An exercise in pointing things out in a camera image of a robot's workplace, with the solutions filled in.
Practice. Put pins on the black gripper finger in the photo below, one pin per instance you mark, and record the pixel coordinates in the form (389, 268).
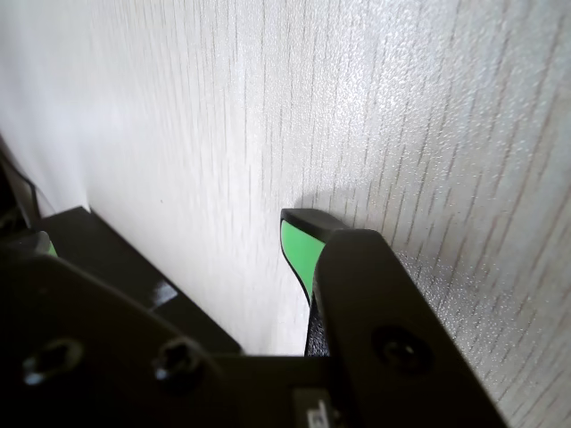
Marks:
(89, 356)
(366, 290)

